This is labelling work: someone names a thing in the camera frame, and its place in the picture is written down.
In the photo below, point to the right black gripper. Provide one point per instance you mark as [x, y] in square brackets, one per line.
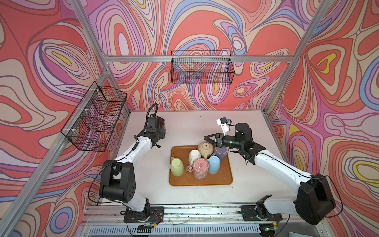
[218, 139]

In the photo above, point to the white cream mug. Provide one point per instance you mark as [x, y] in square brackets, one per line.
[193, 156]

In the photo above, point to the pink floral mug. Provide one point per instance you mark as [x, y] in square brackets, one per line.
[199, 168]

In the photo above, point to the black red mug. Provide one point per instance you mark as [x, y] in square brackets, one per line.
[162, 129]

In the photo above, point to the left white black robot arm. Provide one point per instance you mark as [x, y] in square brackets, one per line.
[118, 182]

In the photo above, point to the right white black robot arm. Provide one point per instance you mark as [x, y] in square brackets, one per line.
[313, 200]

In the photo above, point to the purple mug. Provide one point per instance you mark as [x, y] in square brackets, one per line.
[221, 153]

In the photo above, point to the light blue mug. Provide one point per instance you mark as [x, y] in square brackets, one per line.
[214, 165]

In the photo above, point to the light green mug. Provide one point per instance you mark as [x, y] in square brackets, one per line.
[176, 167]

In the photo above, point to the beige ceramic teapot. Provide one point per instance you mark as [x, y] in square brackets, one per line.
[206, 150]

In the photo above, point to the orange brown serving tray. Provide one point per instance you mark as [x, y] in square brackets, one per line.
[223, 177]

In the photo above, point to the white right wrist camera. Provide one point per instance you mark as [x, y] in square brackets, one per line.
[225, 124]

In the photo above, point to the left black wire basket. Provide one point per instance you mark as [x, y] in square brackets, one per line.
[98, 114]

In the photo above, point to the black wire basket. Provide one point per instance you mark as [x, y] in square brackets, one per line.
[202, 67]
[98, 114]

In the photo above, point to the back black wire basket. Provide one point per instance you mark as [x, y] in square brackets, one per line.
[202, 67]

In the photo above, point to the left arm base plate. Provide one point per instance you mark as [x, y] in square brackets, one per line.
[150, 215]

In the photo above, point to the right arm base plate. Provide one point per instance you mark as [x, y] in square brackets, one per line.
[258, 213]

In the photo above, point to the aluminium rail with vents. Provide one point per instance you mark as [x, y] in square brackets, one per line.
[197, 220]

